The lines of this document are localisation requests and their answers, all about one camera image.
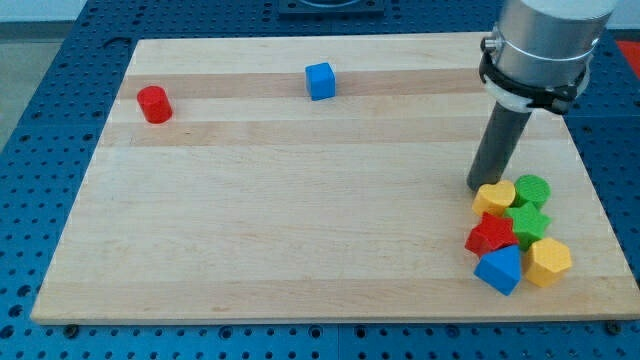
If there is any yellow hexagon block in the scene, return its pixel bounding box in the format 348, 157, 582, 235
523, 237, 573, 288

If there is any red cylinder block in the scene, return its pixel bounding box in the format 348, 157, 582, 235
136, 85, 173, 124

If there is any green star block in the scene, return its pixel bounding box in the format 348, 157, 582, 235
503, 202, 551, 252

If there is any blue triangular prism block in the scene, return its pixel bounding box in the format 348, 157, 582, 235
474, 245, 521, 296

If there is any green cylinder block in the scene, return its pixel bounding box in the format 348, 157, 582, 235
512, 174, 551, 210

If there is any red star block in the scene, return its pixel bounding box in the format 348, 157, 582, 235
465, 212, 519, 258

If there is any black clamp ring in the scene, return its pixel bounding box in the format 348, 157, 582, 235
477, 47, 592, 116

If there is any light wooden board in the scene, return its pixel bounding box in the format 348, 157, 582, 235
31, 32, 639, 325

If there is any blue cube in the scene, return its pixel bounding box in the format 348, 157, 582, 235
305, 62, 336, 101

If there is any grey cylindrical pointer rod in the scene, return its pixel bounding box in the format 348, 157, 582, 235
466, 102, 532, 191

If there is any yellow heart block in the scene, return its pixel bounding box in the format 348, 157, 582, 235
471, 180, 516, 217

